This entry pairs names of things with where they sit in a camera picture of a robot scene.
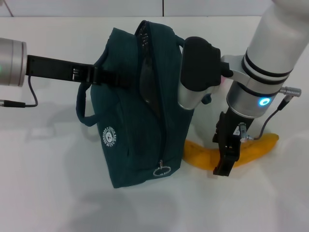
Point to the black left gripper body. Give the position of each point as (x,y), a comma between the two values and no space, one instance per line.
(55,70)

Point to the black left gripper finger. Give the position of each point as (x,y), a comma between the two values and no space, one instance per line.
(116,81)

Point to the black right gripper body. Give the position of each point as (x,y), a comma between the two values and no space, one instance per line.
(233,128)

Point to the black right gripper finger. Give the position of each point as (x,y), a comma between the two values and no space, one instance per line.
(228,159)

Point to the yellow banana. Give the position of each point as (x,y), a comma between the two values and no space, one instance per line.
(198,154)

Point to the dark teal insulated lunch bag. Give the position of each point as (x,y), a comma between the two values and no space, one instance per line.
(116,116)

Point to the pink peach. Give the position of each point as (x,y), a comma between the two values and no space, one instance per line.
(224,79)

